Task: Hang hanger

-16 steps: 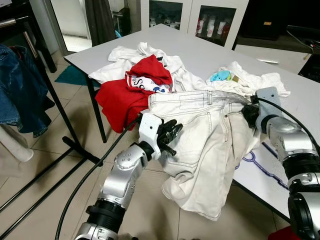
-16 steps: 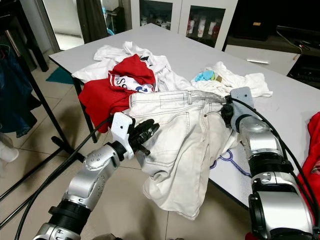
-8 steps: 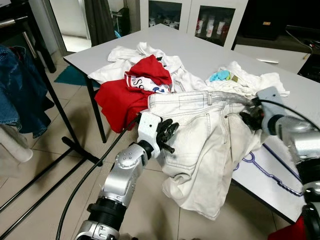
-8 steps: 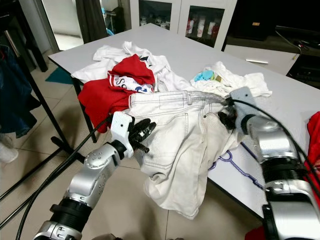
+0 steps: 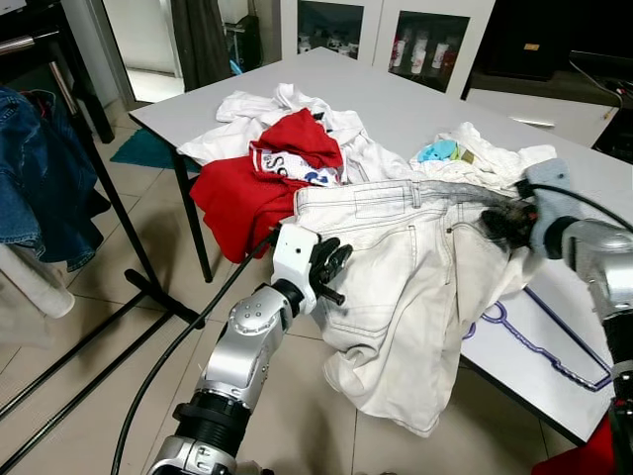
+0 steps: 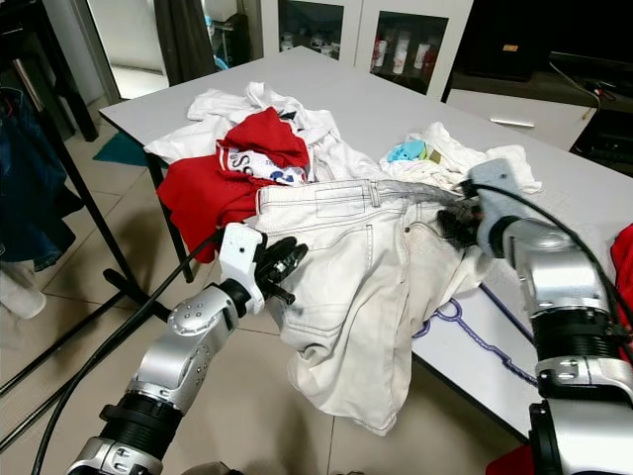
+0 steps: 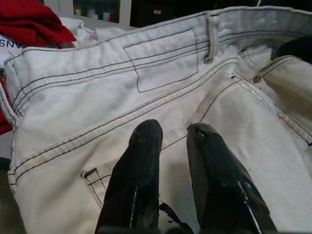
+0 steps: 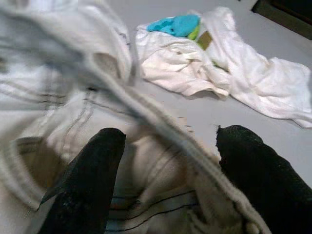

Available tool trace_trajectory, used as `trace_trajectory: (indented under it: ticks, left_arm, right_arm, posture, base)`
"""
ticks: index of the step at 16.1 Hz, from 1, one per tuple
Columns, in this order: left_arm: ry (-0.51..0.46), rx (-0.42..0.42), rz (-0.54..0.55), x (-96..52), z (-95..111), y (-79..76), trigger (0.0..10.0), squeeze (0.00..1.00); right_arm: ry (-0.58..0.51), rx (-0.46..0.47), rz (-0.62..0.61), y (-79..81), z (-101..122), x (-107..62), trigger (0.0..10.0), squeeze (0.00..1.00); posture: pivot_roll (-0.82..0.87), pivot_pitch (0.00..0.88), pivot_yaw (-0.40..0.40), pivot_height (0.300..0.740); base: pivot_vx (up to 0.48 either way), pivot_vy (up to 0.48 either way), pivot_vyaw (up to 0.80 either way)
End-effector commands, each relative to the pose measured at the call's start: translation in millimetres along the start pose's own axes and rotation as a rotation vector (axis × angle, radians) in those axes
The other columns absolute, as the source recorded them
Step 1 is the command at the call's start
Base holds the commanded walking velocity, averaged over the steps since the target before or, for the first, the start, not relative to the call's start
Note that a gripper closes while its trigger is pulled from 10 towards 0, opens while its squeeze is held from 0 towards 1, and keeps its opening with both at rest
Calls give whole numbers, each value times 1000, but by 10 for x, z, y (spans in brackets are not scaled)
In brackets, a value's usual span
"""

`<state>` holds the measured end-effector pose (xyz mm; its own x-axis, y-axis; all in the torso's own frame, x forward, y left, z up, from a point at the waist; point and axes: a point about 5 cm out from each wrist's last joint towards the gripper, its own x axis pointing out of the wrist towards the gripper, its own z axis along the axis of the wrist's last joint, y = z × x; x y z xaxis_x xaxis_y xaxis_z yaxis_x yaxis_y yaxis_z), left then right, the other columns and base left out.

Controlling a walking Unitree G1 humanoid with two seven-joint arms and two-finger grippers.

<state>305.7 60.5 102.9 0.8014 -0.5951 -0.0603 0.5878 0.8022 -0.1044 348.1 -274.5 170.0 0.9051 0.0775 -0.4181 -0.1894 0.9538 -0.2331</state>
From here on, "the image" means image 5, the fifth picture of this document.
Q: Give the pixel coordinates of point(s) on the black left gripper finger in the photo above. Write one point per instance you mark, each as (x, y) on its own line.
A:
(334, 285)
(336, 252)

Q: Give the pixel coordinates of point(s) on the cream jeans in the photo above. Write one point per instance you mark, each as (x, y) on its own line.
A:
(396, 297)

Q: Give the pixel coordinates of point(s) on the red t-shirt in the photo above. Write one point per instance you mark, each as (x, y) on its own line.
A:
(237, 203)

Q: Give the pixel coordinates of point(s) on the purple plastic hanger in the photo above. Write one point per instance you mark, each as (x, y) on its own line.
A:
(534, 351)

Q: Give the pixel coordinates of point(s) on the red polo shirt plaid patch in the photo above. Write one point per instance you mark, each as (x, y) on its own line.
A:
(584, 455)

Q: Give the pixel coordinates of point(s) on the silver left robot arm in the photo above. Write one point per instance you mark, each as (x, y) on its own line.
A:
(242, 346)

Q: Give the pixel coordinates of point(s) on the white t-shirt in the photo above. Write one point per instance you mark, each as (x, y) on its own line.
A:
(237, 114)
(495, 163)

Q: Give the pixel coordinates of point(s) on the white garment blue print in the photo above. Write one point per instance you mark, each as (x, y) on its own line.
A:
(297, 166)

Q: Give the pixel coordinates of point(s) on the wooden TV stand white drawer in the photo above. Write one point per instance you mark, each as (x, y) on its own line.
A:
(524, 114)

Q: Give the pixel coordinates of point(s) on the red white bottle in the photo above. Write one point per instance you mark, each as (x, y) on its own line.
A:
(443, 61)

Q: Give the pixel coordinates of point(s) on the teal floor mat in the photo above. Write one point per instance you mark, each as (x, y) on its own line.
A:
(138, 150)

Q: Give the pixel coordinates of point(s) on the chrome clothes rack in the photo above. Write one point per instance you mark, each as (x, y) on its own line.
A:
(109, 208)

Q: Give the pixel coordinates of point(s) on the white glass-door cabinet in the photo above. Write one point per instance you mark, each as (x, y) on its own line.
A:
(381, 20)

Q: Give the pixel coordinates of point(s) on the dark grey curtain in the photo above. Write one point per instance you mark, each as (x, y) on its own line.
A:
(200, 45)

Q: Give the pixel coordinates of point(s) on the white framed glass door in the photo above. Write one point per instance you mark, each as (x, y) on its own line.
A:
(143, 84)

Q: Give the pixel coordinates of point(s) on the white hanging garment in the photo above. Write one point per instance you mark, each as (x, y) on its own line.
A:
(30, 287)

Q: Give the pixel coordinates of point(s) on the blue denim garment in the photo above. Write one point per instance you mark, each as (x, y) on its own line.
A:
(40, 178)

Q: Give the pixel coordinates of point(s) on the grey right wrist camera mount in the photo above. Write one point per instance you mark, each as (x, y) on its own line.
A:
(554, 203)

